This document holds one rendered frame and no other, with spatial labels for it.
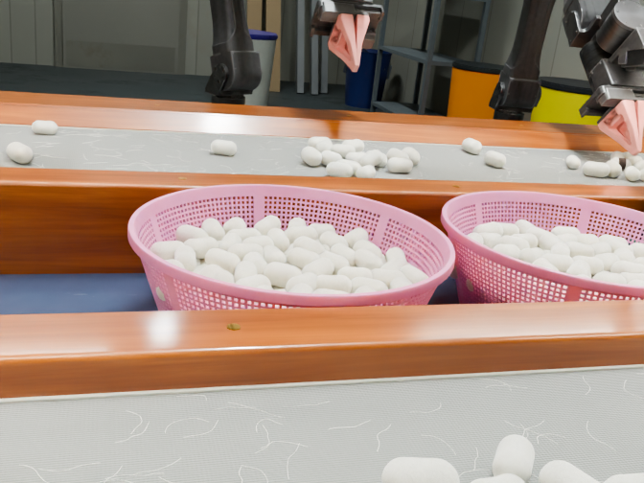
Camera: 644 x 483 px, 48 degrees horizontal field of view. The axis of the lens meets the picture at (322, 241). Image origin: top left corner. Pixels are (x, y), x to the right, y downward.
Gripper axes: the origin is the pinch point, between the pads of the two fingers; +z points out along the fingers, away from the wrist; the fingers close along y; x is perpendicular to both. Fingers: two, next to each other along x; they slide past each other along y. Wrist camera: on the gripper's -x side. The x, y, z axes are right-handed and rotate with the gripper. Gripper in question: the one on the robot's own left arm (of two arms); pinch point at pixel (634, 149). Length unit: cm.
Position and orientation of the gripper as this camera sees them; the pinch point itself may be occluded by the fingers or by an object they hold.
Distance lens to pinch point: 120.6
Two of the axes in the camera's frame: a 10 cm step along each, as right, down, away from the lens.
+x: -2.5, 4.6, 8.5
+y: 9.6, 0.0, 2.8
